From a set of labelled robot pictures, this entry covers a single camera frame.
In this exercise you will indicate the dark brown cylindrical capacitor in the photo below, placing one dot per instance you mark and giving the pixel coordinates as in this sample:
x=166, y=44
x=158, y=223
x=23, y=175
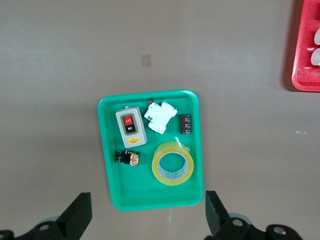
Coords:
x=185, y=124

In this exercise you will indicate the white circuit breaker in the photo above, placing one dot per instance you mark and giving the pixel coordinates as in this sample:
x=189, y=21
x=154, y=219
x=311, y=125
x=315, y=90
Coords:
x=160, y=117

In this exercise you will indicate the black push button switch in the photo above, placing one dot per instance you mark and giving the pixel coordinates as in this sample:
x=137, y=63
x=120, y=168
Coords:
x=130, y=158

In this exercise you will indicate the red plastic tray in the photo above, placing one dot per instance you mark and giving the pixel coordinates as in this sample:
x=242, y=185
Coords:
x=303, y=62

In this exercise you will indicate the clear yellowish packing tape roll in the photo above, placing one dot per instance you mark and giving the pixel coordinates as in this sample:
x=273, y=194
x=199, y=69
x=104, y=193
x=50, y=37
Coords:
x=172, y=150

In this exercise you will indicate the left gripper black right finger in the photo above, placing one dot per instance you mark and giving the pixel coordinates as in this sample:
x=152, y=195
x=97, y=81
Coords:
x=217, y=220

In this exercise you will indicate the small clear tape scrap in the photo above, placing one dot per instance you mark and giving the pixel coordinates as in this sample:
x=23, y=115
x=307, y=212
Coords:
x=300, y=132

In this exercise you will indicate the grey on-off switch box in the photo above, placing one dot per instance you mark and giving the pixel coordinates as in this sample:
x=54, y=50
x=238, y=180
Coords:
x=130, y=126

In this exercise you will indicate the green plastic tray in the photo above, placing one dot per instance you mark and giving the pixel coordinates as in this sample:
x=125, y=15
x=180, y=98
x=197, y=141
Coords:
x=155, y=195

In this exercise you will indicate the beige tape patch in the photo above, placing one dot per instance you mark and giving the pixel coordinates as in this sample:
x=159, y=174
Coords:
x=146, y=60

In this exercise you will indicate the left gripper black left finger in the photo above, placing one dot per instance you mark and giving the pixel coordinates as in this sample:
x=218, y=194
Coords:
x=75, y=220

